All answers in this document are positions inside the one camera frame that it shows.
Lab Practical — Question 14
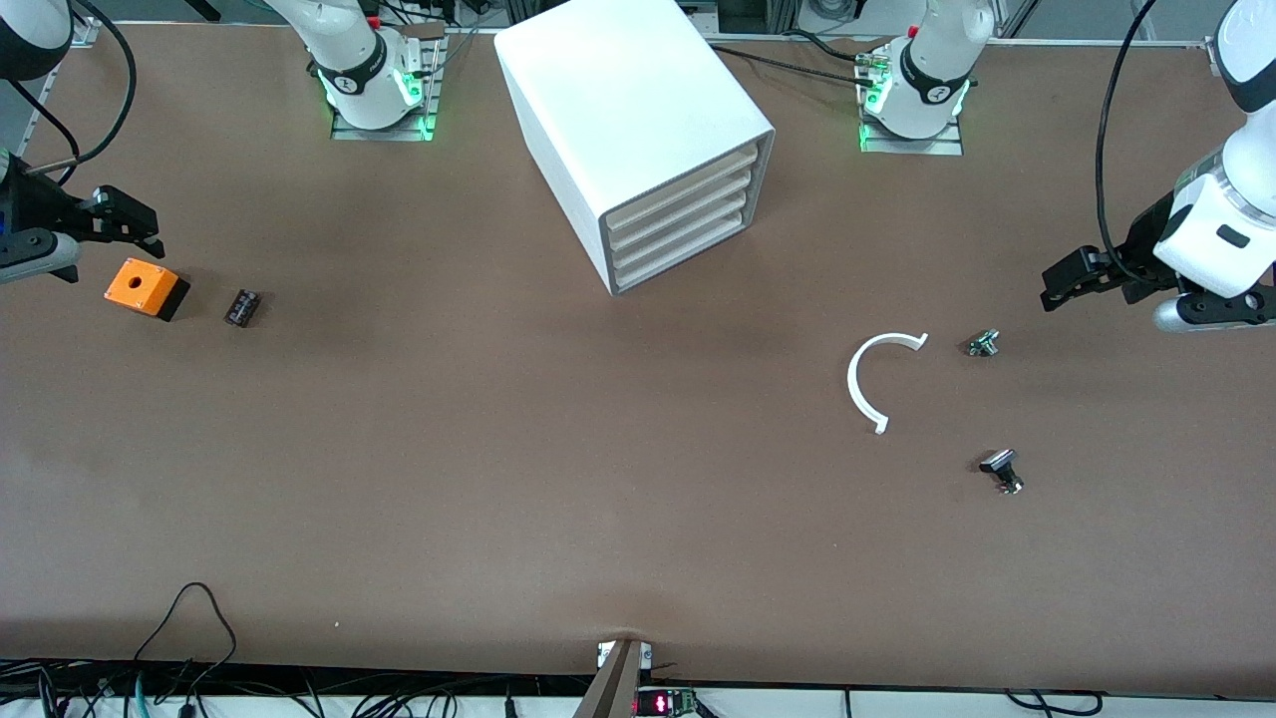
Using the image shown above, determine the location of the black grey-capped push button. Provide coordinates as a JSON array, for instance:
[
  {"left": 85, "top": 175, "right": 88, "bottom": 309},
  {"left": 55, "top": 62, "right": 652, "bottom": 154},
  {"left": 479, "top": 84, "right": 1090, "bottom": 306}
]
[{"left": 978, "top": 449, "right": 1026, "bottom": 496}]

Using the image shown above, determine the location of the orange box with hole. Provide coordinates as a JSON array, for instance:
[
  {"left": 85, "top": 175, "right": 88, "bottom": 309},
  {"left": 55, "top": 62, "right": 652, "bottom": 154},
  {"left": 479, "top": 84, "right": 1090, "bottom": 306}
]
[{"left": 104, "top": 257, "right": 191, "bottom": 322}]

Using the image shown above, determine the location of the small red-lit circuit board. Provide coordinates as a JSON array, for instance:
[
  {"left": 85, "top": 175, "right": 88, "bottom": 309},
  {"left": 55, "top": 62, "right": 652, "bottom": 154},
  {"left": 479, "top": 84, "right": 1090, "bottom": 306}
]
[{"left": 635, "top": 686, "right": 701, "bottom": 718}]

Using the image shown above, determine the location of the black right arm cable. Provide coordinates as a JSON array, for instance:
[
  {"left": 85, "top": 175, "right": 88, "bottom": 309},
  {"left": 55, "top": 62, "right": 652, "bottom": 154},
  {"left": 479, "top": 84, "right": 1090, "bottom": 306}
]
[{"left": 5, "top": 0, "right": 139, "bottom": 185}]

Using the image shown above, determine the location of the aluminium left arm base plate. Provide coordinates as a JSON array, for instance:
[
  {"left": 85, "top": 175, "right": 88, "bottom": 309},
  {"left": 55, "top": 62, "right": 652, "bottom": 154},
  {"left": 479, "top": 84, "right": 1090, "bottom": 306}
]
[{"left": 859, "top": 120, "right": 965, "bottom": 157}]

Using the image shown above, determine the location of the white semicircular bracket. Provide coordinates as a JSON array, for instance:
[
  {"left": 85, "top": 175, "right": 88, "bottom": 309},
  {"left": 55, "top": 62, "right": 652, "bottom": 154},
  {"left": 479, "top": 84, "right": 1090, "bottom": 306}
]
[{"left": 846, "top": 331, "right": 930, "bottom": 436}]

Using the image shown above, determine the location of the aluminium right arm base plate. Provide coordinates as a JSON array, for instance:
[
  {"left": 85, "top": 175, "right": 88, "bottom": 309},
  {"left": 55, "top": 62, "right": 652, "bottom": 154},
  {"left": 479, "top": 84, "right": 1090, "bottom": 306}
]
[{"left": 331, "top": 38, "right": 446, "bottom": 143}]

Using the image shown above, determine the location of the black base power cable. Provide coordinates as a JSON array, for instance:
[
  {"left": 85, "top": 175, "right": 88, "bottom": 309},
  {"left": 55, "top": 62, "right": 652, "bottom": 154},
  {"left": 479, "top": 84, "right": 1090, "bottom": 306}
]
[
  {"left": 710, "top": 42, "right": 878, "bottom": 91},
  {"left": 783, "top": 28, "right": 880, "bottom": 67}
]

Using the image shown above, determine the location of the looped thin black cable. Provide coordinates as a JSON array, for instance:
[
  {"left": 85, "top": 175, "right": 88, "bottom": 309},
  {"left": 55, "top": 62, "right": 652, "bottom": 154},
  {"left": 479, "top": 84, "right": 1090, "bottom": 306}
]
[{"left": 133, "top": 582, "right": 238, "bottom": 718}]

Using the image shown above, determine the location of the tangled black cable bundle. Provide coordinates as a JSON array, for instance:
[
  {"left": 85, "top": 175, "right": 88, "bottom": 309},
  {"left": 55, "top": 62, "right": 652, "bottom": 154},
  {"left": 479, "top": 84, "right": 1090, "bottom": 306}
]
[{"left": 0, "top": 658, "right": 599, "bottom": 718}]

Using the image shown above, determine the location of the brown camera mount post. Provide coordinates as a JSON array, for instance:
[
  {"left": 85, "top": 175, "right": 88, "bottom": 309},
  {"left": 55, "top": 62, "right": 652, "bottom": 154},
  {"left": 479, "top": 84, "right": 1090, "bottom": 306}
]
[{"left": 573, "top": 638, "right": 655, "bottom": 718}]

